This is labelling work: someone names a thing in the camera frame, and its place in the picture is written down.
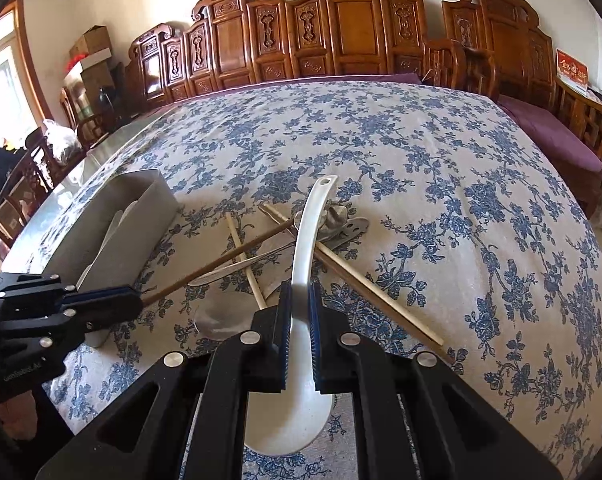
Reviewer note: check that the short light wooden chopstick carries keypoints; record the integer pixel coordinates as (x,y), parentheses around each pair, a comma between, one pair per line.
(246,265)

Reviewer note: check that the white ceramic spoon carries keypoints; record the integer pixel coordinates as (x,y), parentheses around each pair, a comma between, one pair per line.
(306,240)

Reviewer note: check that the wooden window frame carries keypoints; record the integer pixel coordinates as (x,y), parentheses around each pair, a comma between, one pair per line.
(26,60)

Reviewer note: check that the small carved wooden bench back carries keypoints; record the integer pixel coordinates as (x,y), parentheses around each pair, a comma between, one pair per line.
(166,65)

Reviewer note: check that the medium carved wooden bench back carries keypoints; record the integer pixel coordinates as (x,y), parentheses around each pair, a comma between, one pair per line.
(236,40)

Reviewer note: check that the purple seat cushion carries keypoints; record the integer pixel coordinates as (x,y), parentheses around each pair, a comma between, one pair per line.
(551,130)

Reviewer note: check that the grey utensil holder box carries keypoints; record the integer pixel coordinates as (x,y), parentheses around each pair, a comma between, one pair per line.
(131,255)

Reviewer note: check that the white utensil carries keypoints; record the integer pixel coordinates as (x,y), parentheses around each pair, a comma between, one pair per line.
(126,215)

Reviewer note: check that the brown wooden chopstick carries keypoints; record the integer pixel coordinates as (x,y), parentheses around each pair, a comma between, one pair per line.
(216,264)

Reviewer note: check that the carved wooden armchair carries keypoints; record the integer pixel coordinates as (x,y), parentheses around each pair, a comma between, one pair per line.
(456,67)

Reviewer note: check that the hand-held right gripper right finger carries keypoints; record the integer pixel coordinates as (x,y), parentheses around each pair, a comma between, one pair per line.
(317,345)

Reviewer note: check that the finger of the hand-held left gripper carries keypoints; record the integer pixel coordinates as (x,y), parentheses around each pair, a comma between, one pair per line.
(101,312)
(96,294)

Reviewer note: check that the large carved wooden bench back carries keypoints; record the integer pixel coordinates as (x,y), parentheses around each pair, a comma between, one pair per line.
(353,25)

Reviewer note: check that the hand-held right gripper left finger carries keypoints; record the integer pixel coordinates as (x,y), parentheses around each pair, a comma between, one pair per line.
(283,340)

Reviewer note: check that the blue floral tablecloth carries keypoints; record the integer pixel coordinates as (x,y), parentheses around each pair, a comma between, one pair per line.
(456,185)

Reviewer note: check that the stainless steel spoon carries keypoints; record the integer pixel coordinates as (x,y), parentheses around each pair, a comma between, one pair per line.
(231,317)

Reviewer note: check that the dark wooden chair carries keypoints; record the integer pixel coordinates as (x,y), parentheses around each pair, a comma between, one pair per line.
(26,185)
(98,115)

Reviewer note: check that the long wooden chopstick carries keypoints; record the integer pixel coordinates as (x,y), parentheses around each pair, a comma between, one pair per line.
(381,300)

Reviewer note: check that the brown cardboard box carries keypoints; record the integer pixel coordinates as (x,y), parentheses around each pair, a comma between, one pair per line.
(91,42)

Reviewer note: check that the clear plastic bag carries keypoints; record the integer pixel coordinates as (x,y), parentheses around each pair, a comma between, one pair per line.
(60,139)

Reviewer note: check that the carved wooden sofa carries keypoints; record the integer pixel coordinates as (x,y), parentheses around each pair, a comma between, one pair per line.
(506,45)

